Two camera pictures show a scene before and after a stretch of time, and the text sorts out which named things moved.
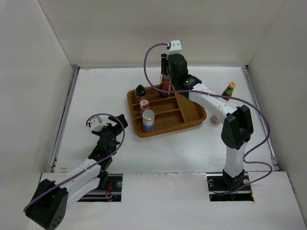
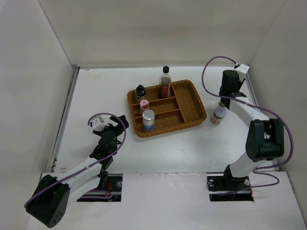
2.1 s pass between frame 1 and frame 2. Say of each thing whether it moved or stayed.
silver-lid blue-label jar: stayed
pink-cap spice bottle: stayed
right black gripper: moved
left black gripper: stayed
